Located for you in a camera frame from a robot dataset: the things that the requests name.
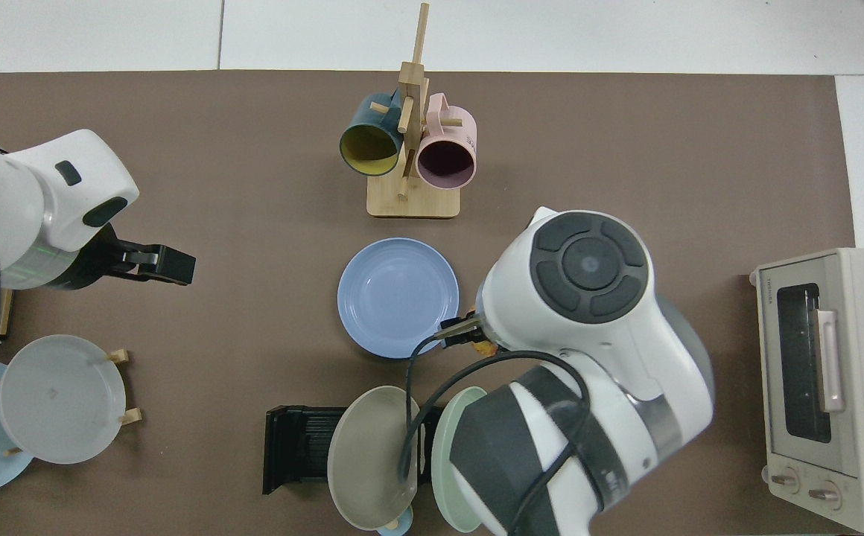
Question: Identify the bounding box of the grey plate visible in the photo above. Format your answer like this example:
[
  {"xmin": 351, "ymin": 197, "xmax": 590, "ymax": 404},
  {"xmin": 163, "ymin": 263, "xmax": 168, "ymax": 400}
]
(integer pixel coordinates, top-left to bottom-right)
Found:
[{"xmin": 0, "ymin": 334, "xmax": 127, "ymax": 465}]

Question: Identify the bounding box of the black dish rack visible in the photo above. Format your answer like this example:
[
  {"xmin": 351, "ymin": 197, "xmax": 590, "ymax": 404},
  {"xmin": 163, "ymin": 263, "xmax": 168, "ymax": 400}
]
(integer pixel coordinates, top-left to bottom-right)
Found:
[{"xmin": 262, "ymin": 404, "xmax": 448, "ymax": 496}]

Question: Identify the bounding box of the pink cup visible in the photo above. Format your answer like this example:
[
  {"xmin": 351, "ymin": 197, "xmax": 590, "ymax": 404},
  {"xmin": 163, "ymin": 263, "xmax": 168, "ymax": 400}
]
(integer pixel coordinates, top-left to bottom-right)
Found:
[{"xmin": 415, "ymin": 92, "xmax": 477, "ymax": 189}]

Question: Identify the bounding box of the beige plate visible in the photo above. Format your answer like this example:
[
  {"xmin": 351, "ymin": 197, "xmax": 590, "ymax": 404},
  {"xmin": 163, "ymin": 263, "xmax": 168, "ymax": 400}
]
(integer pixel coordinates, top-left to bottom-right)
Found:
[{"xmin": 327, "ymin": 385, "xmax": 422, "ymax": 532}]

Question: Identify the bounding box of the pale green plate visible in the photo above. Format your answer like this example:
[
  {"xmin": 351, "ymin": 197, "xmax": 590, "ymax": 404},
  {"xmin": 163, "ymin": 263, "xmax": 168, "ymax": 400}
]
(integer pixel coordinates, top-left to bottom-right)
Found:
[{"xmin": 431, "ymin": 386, "xmax": 489, "ymax": 534}]

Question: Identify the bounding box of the small blue round thing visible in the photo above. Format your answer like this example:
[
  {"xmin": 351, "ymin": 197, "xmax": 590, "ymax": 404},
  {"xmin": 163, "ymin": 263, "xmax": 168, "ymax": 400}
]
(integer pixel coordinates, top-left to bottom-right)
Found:
[{"xmin": 376, "ymin": 506, "xmax": 414, "ymax": 536}]

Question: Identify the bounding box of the wooden cup stand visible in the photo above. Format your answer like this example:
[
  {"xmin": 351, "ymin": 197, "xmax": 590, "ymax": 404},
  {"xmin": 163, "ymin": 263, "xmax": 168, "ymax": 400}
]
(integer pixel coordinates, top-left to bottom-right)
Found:
[{"xmin": 366, "ymin": 2, "xmax": 463, "ymax": 220}]

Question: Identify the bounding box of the dark blue cup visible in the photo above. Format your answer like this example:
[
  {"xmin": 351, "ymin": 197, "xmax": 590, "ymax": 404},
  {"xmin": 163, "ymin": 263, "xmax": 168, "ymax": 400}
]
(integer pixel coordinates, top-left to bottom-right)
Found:
[{"xmin": 339, "ymin": 91, "xmax": 405, "ymax": 178}]

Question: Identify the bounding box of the brown table cloth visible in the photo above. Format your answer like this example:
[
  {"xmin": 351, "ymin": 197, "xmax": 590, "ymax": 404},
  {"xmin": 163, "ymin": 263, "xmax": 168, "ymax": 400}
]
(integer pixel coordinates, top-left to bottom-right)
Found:
[{"xmin": 0, "ymin": 71, "xmax": 861, "ymax": 536}]

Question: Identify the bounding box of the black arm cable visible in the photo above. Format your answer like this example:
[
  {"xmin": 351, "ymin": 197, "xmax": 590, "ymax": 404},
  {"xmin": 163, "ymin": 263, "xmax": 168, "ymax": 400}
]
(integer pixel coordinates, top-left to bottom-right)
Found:
[{"xmin": 398, "ymin": 316, "xmax": 591, "ymax": 536}]

